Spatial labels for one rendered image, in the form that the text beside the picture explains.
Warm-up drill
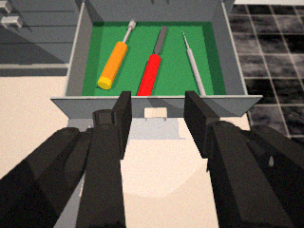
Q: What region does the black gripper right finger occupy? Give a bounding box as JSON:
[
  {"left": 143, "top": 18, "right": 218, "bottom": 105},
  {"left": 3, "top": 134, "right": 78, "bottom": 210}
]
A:
[{"left": 183, "top": 90, "right": 304, "bottom": 228}]

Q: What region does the orange cylinder with yellow end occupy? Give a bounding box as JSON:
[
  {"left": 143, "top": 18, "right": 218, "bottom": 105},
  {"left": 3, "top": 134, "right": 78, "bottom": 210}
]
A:
[{"left": 98, "top": 19, "right": 137, "bottom": 89}]

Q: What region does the grey tool chest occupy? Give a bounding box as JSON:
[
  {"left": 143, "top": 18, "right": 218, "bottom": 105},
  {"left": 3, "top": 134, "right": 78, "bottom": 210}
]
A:
[{"left": 0, "top": 0, "right": 263, "bottom": 122}]

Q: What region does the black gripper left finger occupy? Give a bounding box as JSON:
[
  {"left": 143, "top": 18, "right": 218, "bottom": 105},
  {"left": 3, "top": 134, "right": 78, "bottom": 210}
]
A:
[{"left": 0, "top": 91, "right": 132, "bottom": 228}]

